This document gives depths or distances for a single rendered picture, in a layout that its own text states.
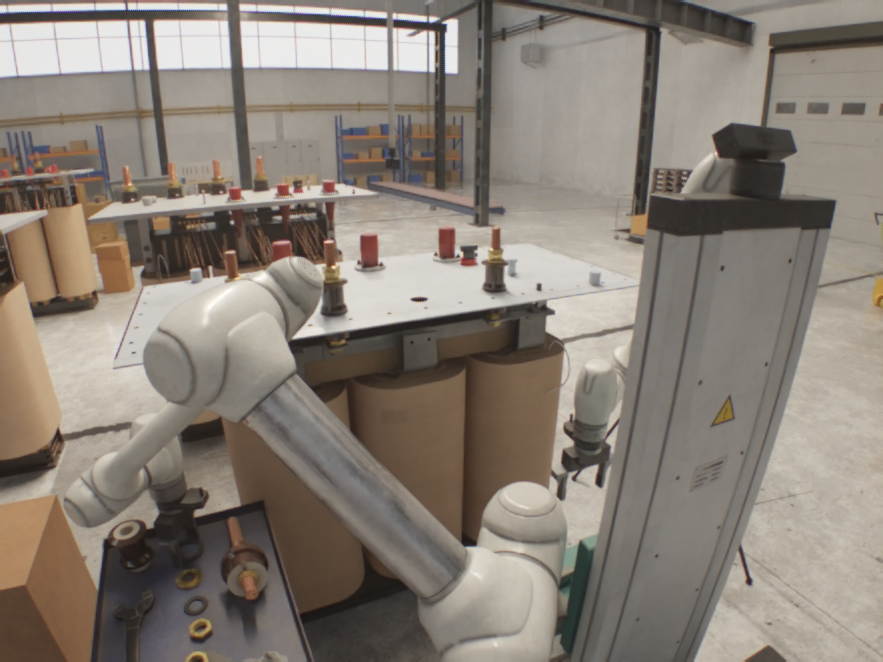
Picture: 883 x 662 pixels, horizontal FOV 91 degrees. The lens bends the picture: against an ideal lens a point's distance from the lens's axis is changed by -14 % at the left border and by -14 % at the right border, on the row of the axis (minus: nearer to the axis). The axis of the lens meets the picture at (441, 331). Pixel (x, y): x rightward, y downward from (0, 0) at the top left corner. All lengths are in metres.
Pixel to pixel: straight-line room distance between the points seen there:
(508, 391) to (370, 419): 0.51
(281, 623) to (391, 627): 1.10
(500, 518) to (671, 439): 0.32
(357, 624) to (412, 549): 1.60
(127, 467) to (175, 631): 0.41
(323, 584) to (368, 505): 1.35
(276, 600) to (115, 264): 6.87
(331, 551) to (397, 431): 0.52
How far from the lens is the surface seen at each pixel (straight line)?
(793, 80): 15.79
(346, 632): 2.30
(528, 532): 0.88
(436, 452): 1.83
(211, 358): 0.66
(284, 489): 1.72
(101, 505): 1.15
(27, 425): 3.60
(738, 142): 0.72
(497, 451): 2.00
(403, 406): 1.68
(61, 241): 7.04
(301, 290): 0.80
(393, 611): 2.35
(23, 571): 1.56
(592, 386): 1.27
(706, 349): 0.75
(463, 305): 1.52
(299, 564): 1.94
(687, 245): 0.65
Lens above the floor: 1.84
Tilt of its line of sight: 21 degrees down
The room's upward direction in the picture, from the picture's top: straight up
